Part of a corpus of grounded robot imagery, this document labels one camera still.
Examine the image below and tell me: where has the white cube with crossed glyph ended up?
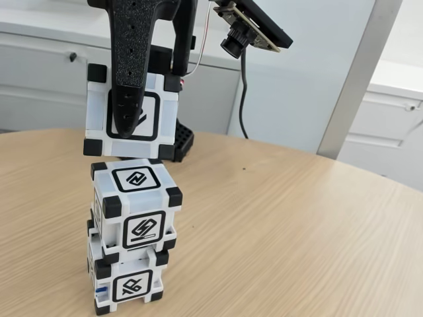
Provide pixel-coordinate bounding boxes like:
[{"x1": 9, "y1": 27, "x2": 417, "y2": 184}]
[{"x1": 86, "y1": 217, "x2": 170, "y2": 314}]

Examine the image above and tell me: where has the white low cabinet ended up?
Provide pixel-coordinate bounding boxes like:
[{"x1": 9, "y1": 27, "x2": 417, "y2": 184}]
[{"x1": 0, "y1": 6, "x2": 244, "y2": 136}]

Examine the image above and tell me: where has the camera module on black mount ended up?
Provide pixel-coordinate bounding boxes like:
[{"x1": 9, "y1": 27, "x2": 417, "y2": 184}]
[{"x1": 211, "y1": 0, "x2": 294, "y2": 60}]

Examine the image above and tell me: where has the black camera cable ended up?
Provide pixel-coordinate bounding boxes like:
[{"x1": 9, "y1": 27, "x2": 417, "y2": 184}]
[{"x1": 238, "y1": 49, "x2": 250, "y2": 139}]

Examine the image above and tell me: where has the grey metal post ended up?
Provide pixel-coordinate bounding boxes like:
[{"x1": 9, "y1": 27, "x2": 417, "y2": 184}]
[{"x1": 316, "y1": 0, "x2": 404, "y2": 162}]

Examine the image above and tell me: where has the white cube with lamp glyph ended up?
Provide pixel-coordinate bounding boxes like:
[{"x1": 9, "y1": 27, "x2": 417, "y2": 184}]
[{"x1": 82, "y1": 63, "x2": 182, "y2": 162}]

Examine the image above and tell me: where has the white cube with lightning glyph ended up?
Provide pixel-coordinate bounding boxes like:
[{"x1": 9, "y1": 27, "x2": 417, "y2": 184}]
[{"x1": 90, "y1": 157, "x2": 184, "y2": 262}]

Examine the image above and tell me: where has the white cabinet with drawers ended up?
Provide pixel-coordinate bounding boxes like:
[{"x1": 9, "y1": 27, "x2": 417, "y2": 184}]
[{"x1": 336, "y1": 59, "x2": 423, "y2": 192}]

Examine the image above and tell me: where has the red white servo cable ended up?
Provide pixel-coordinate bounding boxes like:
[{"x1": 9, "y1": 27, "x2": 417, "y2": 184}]
[{"x1": 186, "y1": 5, "x2": 213, "y2": 79}]

